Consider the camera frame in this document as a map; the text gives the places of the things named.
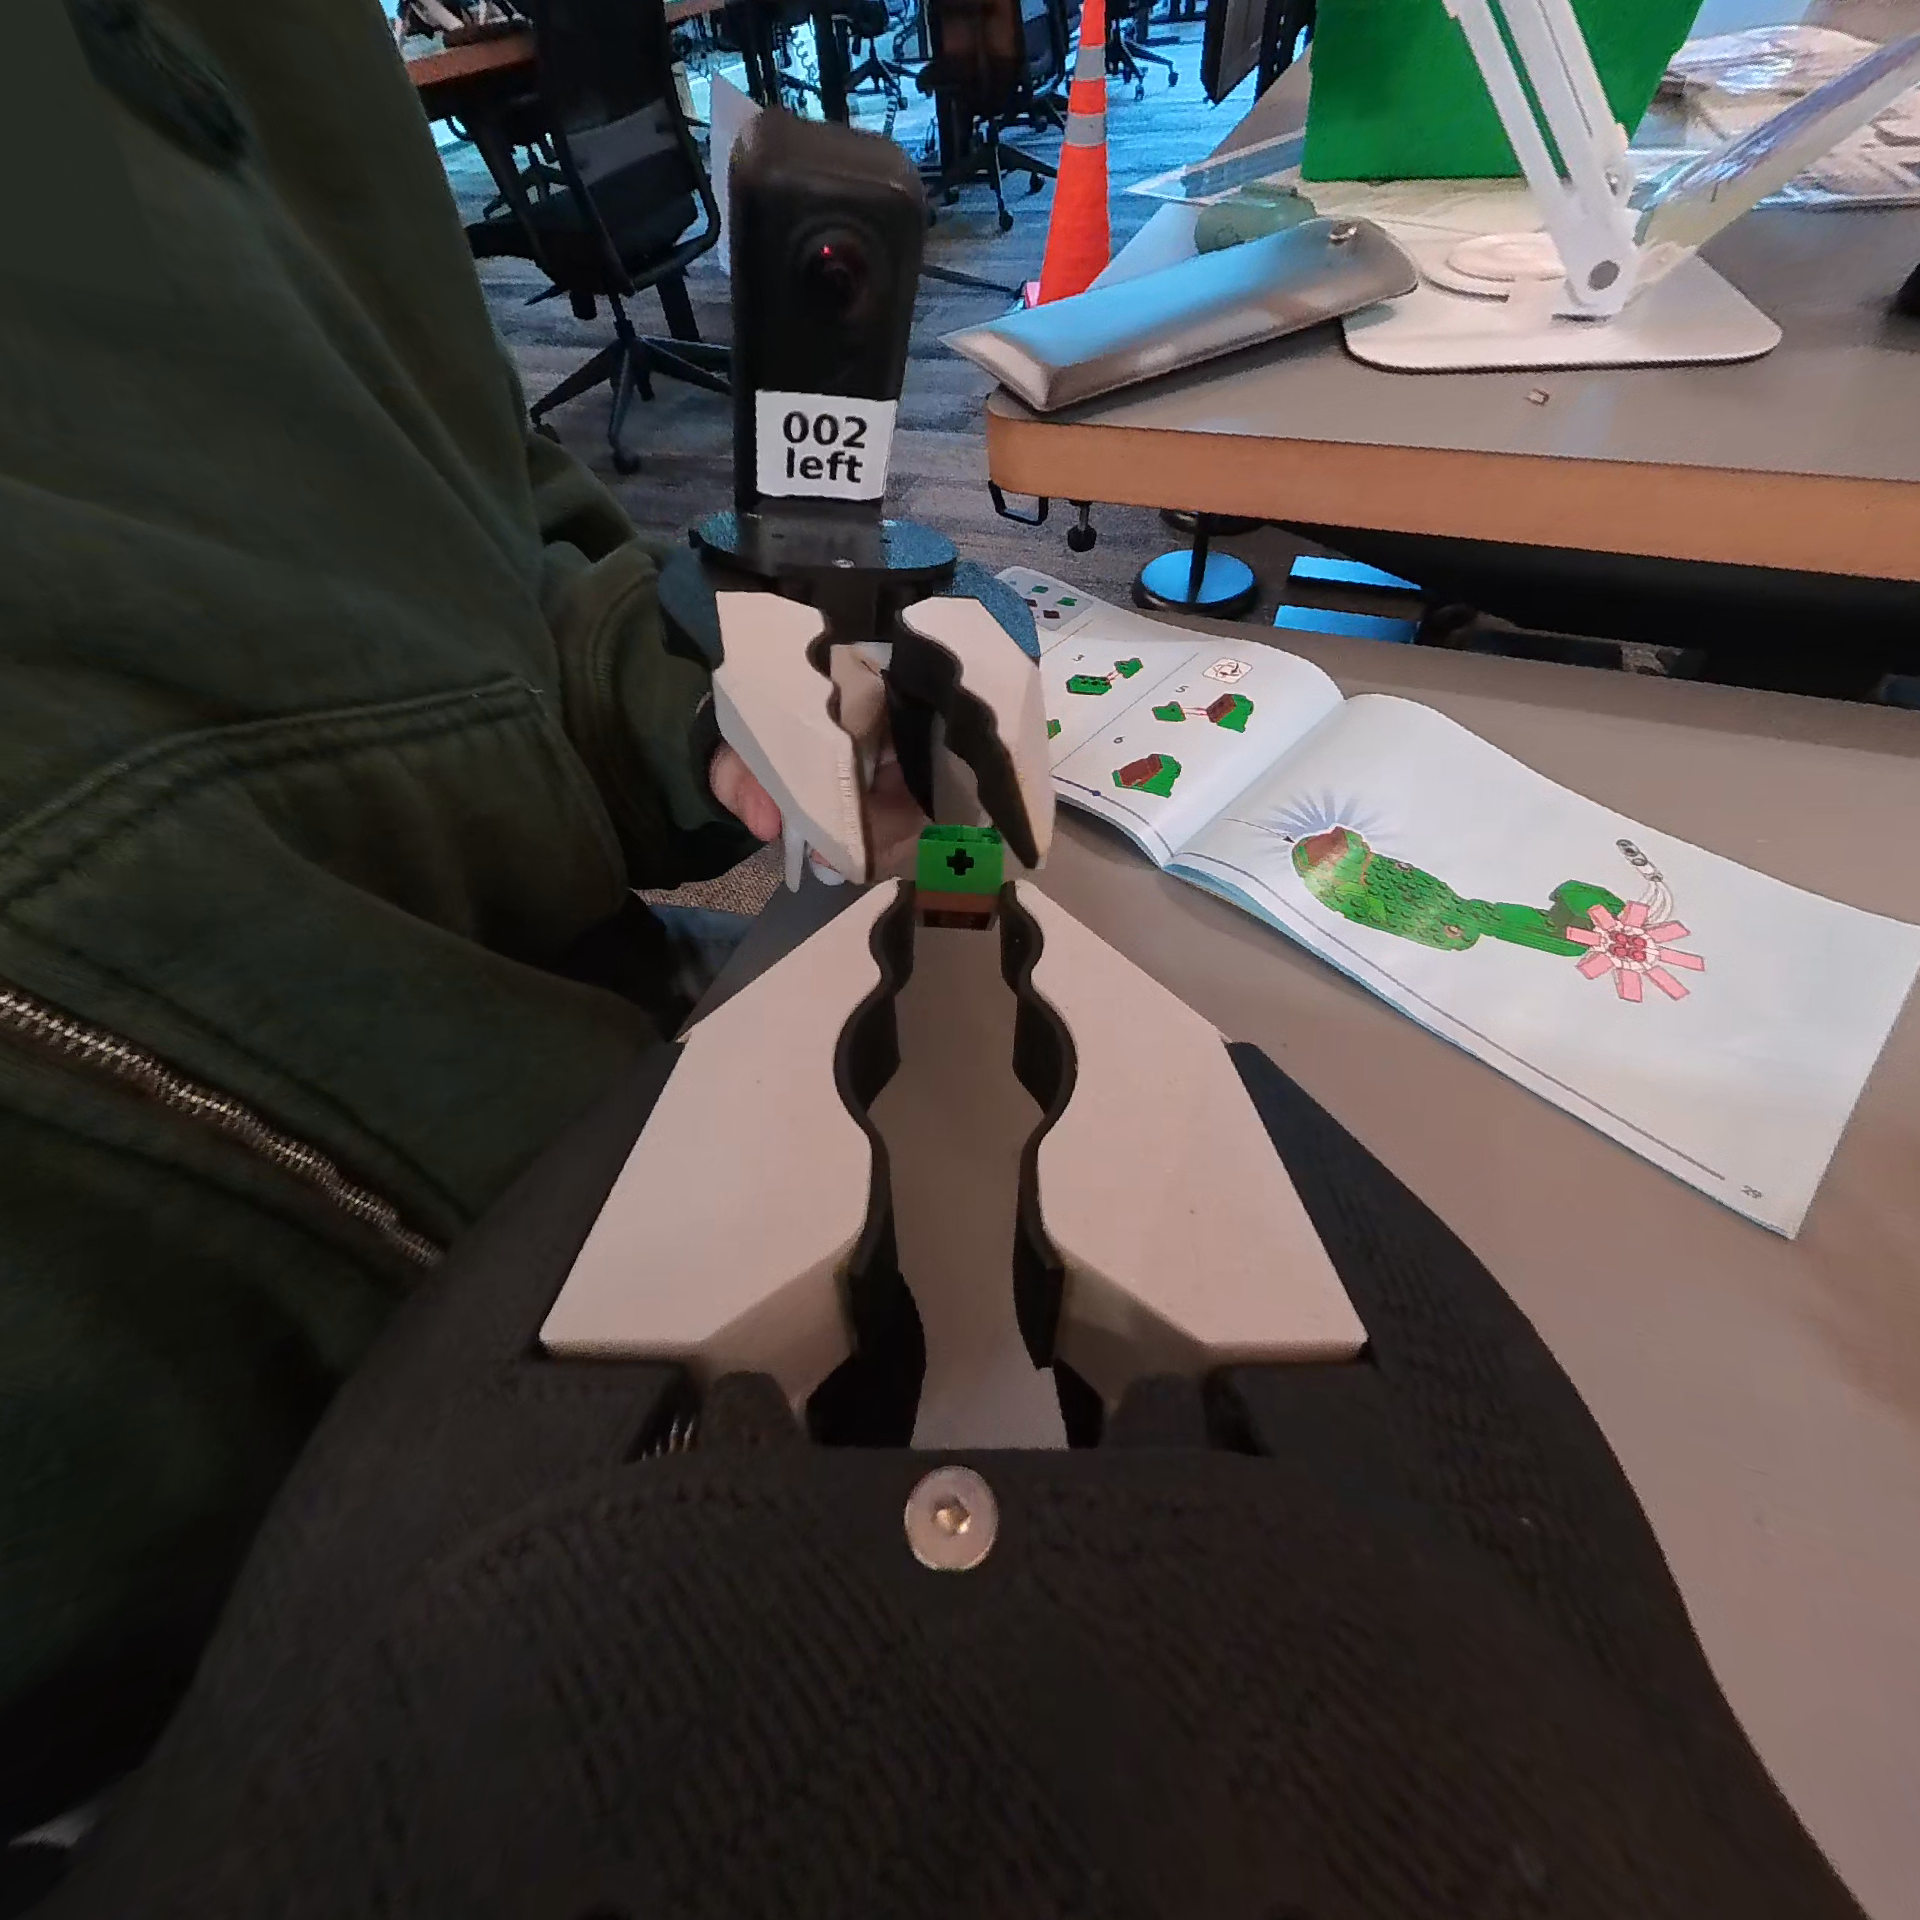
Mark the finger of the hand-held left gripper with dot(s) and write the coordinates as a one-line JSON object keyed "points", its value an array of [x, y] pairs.
{"points": [[779, 704], [1006, 704]]}

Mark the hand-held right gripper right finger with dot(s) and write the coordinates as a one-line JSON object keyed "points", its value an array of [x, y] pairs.
{"points": [[1202, 1215]]}

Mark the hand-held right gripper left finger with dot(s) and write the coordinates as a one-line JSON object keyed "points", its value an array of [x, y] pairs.
{"points": [[724, 1200]]}

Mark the small green lego block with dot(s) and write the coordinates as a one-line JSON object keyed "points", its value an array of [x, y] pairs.
{"points": [[955, 862]]}

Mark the person's left forearm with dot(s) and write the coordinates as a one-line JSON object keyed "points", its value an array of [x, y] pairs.
{"points": [[613, 670]]}

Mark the lego instruction booklet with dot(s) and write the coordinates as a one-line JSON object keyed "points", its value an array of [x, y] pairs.
{"points": [[1499, 961]]}

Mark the person's left hand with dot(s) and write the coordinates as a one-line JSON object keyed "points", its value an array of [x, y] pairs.
{"points": [[742, 799]]}

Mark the black office chair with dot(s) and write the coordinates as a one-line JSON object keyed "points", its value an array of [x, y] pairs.
{"points": [[985, 73], [613, 164]]}

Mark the orange traffic cone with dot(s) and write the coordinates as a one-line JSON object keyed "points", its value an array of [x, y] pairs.
{"points": [[1075, 195]]}

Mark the silver pouch case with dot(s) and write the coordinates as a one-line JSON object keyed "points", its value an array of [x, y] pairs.
{"points": [[1172, 310]]}

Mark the wooden office table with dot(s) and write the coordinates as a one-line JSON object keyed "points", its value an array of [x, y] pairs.
{"points": [[485, 60]]}

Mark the dull green round object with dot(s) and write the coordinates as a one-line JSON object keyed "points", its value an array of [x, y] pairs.
{"points": [[1252, 224]]}

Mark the person's green hoodie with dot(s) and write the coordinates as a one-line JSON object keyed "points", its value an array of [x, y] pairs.
{"points": [[222, 600]]}

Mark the green plastic bin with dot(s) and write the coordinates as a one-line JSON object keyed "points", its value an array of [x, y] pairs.
{"points": [[1390, 106]]}

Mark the white articulated stand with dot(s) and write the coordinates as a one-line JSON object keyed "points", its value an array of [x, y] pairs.
{"points": [[1577, 340]]}

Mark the clear acrylic board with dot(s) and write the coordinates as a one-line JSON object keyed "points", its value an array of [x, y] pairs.
{"points": [[1782, 146]]}

